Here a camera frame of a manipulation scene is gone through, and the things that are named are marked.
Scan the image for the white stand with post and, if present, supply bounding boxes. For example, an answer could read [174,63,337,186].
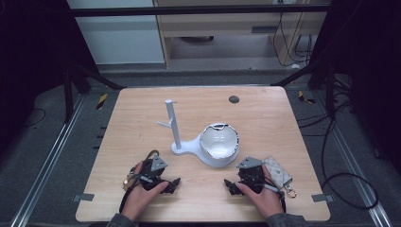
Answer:
[156,98,241,168]

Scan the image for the black metal stand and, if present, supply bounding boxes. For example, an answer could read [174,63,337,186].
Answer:
[270,58,338,121]
[61,58,128,125]

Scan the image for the black hanging cables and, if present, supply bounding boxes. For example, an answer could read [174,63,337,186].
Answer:
[271,11,315,69]

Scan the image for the white cabinet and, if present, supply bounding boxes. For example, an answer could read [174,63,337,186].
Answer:
[66,0,166,66]

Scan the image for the thin black floor cable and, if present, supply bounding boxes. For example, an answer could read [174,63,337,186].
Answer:
[22,107,47,129]

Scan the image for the person's right hand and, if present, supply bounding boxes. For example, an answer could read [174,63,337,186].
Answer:
[235,165,286,220]

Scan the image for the yellow black striped tape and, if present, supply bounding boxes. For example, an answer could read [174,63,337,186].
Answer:
[96,93,109,111]
[297,90,317,105]

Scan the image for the beige quilted key pouch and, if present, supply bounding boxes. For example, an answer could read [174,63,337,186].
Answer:
[263,155,298,200]

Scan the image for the person's left hand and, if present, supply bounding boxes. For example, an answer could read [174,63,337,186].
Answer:
[120,160,170,221]

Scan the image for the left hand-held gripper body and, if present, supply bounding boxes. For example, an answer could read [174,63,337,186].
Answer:
[130,153,173,192]

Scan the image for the metal floor rail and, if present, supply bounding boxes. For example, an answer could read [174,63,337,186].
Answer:
[313,90,393,227]
[9,94,87,227]

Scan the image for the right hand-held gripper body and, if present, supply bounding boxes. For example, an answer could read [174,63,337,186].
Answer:
[235,156,267,194]

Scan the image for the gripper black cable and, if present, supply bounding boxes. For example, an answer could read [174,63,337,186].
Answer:
[118,176,135,214]
[263,183,288,213]

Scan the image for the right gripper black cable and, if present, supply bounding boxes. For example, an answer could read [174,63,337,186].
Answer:
[263,183,288,213]

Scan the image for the light wooden desk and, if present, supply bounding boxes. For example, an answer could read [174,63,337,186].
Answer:
[152,0,330,70]

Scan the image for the grey table bracket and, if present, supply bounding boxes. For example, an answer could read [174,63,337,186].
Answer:
[72,192,96,202]
[310,193,335,203]

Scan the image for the black curtain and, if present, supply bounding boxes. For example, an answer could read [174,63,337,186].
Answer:
[0,0,99,155]
[310,0,401,174]

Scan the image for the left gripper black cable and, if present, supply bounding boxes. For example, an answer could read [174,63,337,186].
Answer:
[118,176,135,214]

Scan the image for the long black looped floor cable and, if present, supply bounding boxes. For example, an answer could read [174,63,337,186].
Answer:
[320,117,379,211]

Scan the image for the white bowl with silver rim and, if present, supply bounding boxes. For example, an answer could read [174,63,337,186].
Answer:
[199,122,240,160]

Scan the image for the black horizontal bar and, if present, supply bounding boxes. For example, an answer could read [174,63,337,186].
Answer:
[69,4,333,18]

